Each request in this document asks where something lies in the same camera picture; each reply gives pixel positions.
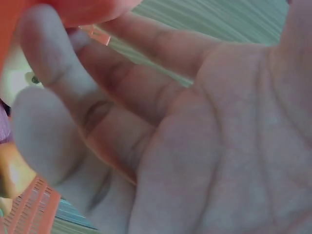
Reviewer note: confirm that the person's right hand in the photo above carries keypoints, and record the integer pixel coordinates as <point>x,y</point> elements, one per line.
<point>219,136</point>

